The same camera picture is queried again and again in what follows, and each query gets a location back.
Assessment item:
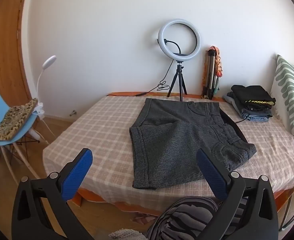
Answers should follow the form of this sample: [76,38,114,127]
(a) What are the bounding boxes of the blue plastic chair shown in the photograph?
[0,83,40,179]

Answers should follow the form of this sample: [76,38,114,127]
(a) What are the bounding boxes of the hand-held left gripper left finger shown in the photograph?
[11,148,94,240]

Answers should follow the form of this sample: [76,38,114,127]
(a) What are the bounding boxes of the white ring light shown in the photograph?
[156,18,202,62]

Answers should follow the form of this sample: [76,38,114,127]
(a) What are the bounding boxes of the folded metal tripod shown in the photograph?
[202,50,216,99]

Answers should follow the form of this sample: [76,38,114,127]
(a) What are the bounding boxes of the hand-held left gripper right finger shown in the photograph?
[196,149,279,240]

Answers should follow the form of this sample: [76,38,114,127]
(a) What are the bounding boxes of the grey checked pants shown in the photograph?
[129,98,257,190]

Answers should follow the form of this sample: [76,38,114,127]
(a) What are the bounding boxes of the stack of folded clothes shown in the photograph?
[223,85,276,122]

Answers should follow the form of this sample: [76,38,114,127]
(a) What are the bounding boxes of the wooden door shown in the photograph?
[0,0,32,108]

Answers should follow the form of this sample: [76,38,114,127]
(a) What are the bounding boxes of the white clip lamp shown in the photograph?
[34,55,57,120]

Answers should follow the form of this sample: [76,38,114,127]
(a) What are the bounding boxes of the black power cable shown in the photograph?
[106,60,174,97]

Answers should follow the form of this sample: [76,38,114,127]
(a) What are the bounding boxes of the green striped pillow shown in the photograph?
[270,54,294,140]

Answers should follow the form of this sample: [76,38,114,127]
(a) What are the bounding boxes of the orange bed sheet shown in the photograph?
[72,189,177,217]

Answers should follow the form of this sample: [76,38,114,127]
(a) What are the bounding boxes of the black mini tripod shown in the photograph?
[167,61,188,102]

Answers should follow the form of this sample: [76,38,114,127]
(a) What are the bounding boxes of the person's striped trouser leg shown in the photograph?
[145,196,249,240]

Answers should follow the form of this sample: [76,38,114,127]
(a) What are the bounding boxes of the bed with checkered cover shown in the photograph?
[43,95,294,211]

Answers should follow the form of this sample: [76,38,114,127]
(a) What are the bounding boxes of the leopard print cushion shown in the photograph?
[0,99,39,141]

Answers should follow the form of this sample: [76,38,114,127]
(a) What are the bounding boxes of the orange patterned scarf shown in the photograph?
[210,46,223,92]

